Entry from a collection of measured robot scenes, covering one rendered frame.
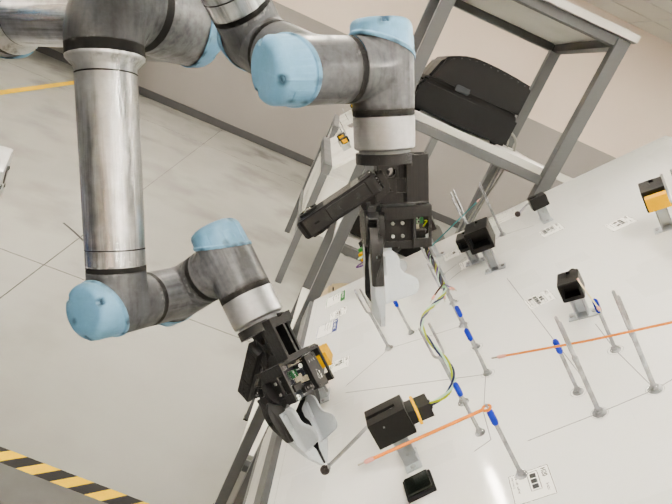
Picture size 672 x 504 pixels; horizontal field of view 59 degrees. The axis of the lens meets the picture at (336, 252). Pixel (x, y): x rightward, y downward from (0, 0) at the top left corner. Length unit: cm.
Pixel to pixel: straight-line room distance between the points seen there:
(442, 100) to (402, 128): 102
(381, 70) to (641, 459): 51
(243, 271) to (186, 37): 33
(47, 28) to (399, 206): 63
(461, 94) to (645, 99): 751
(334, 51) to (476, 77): 110
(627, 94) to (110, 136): 853
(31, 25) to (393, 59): 62
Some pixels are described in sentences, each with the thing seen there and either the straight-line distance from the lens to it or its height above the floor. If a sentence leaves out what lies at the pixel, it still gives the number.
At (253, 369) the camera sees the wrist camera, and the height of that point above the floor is 108.
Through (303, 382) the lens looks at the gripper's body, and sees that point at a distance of 82.
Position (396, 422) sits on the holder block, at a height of 112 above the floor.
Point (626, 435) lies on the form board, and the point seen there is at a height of 126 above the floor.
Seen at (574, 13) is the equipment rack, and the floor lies 183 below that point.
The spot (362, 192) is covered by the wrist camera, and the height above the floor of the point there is 138.
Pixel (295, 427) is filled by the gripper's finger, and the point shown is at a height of 105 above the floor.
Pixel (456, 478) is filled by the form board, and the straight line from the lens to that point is 83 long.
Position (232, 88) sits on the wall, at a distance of 824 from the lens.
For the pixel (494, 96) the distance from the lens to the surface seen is 175.
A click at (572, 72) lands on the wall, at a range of 874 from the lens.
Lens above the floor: 152
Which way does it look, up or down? 17 degrees down
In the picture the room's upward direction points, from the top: 24 degrees clockwise
